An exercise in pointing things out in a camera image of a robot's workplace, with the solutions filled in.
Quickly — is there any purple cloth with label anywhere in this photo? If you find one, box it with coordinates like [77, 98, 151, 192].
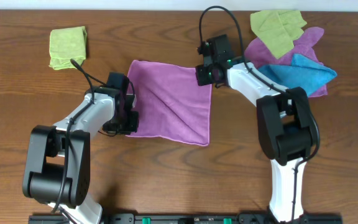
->
[128, 60, 212, 146]

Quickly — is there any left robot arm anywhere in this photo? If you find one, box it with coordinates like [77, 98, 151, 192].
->
[22, 73, 139, 223]

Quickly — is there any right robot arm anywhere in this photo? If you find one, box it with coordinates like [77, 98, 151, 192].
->
[196, 35, 319, 223]

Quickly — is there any purple cloth under pile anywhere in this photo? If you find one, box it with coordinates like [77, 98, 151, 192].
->
[244, 26, 329, 98]

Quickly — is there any olive green cloth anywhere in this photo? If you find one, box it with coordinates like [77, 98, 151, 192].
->
[250, 10, 307, 59]

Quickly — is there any blue cloth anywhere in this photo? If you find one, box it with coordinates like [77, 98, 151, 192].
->
[258, 54, 337, 98]

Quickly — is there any folded green cloth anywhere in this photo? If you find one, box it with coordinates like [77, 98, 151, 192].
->
[49, 26, 87, 70]

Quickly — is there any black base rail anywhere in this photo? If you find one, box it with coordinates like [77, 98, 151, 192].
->
[28, 212, 344, 224]

